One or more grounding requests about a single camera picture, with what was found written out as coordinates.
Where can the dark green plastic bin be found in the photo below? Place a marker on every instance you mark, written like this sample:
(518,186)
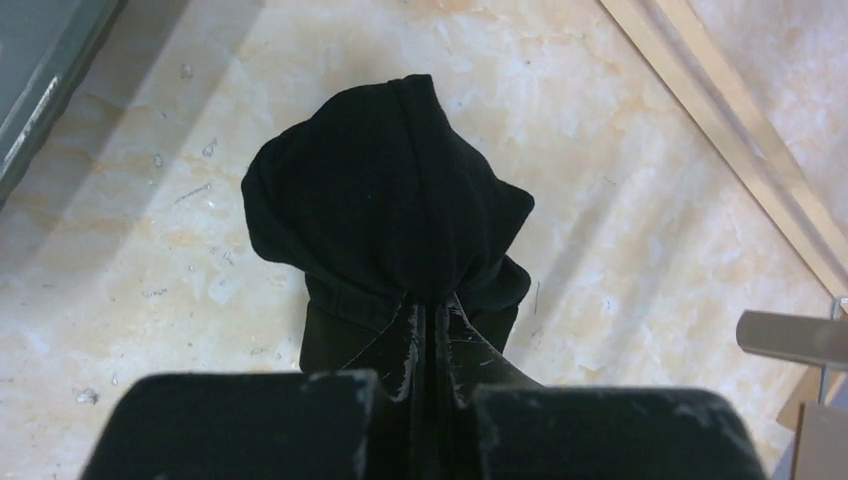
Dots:
(47,48)

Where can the black garment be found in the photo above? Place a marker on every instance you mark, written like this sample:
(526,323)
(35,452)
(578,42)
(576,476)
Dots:
(376,197)

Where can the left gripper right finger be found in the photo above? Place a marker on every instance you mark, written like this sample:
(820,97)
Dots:
(468,363)

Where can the wooden clothes rack frame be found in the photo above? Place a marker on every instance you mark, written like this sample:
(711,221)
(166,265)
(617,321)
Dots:
(717,99)

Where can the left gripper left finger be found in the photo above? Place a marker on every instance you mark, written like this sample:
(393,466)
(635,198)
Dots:
(397,357)

